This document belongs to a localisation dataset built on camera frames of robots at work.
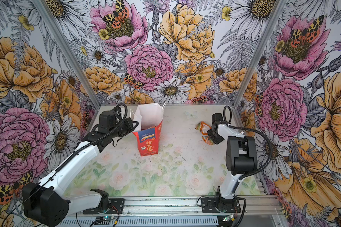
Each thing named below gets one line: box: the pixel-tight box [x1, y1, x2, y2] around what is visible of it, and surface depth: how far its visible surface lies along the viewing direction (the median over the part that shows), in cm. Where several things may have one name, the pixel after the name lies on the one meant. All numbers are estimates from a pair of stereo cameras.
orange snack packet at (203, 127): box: [195, 121, 216, 146], surface depth 103 cm
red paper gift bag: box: [132, 103, 163, 157], surface depth 86 cm
